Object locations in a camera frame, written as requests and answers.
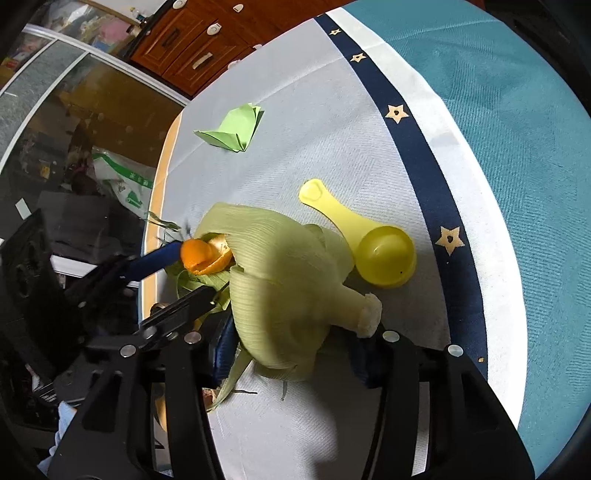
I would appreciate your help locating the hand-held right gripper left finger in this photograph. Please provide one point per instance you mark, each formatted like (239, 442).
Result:
(222, 344)

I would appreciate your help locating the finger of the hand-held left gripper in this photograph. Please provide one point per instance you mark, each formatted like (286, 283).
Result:
(157, 263)
(184, 309)

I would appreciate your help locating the wooden drawer cabinet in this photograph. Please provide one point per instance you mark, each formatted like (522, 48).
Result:
(184, 41)

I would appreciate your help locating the orange peel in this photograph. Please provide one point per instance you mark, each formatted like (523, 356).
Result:
(196, 254)

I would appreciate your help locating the green corn husk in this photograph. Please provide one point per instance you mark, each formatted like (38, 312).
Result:
(277, 286)

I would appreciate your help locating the blue denim clothing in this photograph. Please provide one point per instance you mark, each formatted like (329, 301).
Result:
(57, 429)

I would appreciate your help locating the yellow plastic scoop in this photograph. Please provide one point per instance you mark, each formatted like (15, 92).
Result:
(385, 258)

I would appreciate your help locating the glass sliding door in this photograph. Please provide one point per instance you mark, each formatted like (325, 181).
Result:
(55, 115)

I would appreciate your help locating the green folded paper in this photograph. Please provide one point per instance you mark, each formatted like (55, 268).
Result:
(235, 127)

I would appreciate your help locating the white and green plastic bag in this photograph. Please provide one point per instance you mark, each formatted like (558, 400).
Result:
(122, 180)

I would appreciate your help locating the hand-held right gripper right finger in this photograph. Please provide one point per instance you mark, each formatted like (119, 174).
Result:
(364, 367)

